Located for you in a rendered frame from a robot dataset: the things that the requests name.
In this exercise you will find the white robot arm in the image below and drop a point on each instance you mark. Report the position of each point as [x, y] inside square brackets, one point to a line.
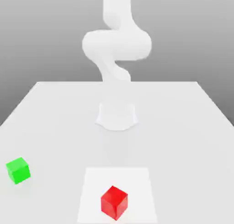
[117, 44]

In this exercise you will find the small red cube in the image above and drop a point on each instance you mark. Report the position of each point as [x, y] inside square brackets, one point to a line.
[113, 202]

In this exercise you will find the small green cube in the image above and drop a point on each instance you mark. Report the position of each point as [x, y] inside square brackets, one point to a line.
[18, 171]

